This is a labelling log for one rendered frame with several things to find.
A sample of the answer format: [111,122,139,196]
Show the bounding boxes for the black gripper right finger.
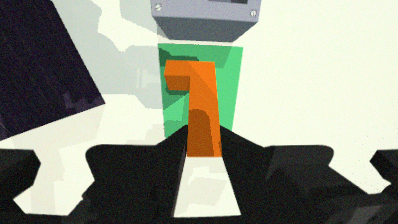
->
[220,125,335,215]

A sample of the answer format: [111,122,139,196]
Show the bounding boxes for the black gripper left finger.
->
[85,125,188,217]

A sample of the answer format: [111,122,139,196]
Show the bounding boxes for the orange l-shaped part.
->
[164,60,222,158]

